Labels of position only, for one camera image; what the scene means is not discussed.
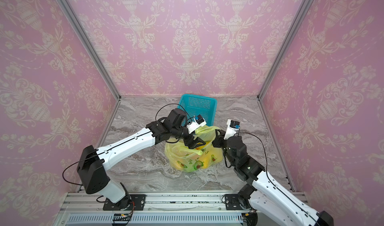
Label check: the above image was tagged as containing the yellow-green plastic bag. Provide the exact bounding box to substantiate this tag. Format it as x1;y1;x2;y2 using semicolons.
165;126;224;173

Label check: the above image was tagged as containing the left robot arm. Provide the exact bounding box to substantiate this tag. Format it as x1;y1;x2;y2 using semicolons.
77;108;207;210

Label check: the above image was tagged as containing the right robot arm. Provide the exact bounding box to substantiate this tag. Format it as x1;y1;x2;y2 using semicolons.
213;130;334;226

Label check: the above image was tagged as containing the teal plastic basket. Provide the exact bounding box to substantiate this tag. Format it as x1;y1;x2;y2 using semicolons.
179;94;217;126

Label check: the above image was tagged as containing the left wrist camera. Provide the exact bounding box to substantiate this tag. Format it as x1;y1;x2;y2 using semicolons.
187;115;207;134

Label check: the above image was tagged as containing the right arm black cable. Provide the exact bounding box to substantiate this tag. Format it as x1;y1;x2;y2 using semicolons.
239;132;319;224

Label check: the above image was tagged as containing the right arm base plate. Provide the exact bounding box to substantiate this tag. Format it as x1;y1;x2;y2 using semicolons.
224;194;250;211

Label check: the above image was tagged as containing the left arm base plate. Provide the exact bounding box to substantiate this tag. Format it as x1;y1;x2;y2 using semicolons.
103;194;147;212

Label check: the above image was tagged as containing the aluminium front rail frame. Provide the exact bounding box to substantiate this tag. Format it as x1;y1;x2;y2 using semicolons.
54;191;279;226

